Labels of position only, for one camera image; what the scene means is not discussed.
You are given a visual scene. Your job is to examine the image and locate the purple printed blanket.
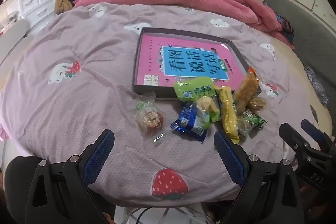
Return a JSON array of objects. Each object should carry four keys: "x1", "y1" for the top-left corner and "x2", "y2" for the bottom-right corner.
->
[{"x1": 0, "y1": 2, "x2": 334, "y2": 206}]

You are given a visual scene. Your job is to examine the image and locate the clear packet red round snack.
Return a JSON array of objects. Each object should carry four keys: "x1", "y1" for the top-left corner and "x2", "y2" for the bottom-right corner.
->
[{"x1": 135, "y1": 91, "x2": 166, "y2": 132}]

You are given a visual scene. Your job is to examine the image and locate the dark patterned cloth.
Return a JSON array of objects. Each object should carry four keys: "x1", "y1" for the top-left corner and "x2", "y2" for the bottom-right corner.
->
[
  {"x1": 273, "y1": 13, "x2": 296, "y2": 50},
  {"x1": 304, "y1": 66, "x2": 330, "y2": 106}
]

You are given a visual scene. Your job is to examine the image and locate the blue snack packet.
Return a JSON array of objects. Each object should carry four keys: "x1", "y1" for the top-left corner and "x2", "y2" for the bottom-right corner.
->
[{"x1": 154, "y1": 103, "x2": 197, "y2": 143}]

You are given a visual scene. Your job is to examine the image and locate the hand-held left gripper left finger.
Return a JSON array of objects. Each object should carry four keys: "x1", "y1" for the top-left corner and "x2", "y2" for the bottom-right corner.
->
[{"x1": 25, "y1": 129, "x2": 116, "y2": 224}]

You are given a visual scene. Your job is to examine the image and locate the grey headboard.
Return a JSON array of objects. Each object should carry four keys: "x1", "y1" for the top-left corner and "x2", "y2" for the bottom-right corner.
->
[{"x1": 264, "y1": 0, "x2": 336, "y2": 88}]

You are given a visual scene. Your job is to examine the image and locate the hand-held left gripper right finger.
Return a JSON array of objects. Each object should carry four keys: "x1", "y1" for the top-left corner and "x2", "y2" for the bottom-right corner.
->
[{"x1": 214, "y1": 131, "x2": 311, "y2": 224}]

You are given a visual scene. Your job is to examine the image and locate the white drawer cabinet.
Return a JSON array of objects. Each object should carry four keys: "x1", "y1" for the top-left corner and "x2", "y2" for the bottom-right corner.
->
[{"x1": 16, "y1": 0, "x2": 57, "y2": 30}]

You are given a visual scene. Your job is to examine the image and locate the beige bed sheet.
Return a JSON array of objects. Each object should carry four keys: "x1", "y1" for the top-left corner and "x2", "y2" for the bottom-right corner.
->
[{"x1": 262, "y1": 38, "x2": 332, "y2": 135}]

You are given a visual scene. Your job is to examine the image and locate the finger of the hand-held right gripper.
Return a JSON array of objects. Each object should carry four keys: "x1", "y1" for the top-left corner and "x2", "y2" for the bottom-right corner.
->
[
  {"x1": 279, "y1": 123, "x2": 311, "y2": 159},
  {"x1": 301, "y1": 119, "x2": 335, "y2": 152}
]

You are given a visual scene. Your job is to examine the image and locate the pink book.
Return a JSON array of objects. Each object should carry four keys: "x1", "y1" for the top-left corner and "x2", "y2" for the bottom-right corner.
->
[{"x1": 136, "y1": 35, "x2": 248, "y2": 90}]

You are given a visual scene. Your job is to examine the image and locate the clear packet yellow snack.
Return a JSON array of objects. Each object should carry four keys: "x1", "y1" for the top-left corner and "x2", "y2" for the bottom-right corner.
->
[{"x1": 196, "y1": 96, "x2": 220, "y2": 123}]

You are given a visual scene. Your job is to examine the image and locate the orange clear cracker packet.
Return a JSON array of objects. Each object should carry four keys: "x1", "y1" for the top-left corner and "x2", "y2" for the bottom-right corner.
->
[{"x1": 233, "y1": 67, "x2": 260, "y2": 109}]

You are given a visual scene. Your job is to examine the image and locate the brown crispy snack packet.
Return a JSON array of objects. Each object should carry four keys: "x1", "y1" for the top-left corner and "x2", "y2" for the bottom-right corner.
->
[{"x1": 245, "y1": 98, "x2": 267, "y2": 112}]

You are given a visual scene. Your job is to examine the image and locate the green printed crispy snack packet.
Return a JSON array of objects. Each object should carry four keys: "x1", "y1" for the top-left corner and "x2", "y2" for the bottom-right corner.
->
[{"x1": 238, "y1": 111, "x2": 268, "y2": 138}]

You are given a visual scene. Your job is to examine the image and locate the light blue white packet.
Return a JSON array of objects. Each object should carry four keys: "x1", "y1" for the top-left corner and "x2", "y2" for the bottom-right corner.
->
[{"x1": 191, "y1": 112, "x2": 210, "y2": 144}]

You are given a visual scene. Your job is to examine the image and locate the yellow-brown knitted cloth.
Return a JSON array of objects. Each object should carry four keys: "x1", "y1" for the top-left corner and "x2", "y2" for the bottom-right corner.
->
[{"x1": 54, "y1": 0, "x2": 74, "y2": 14}]

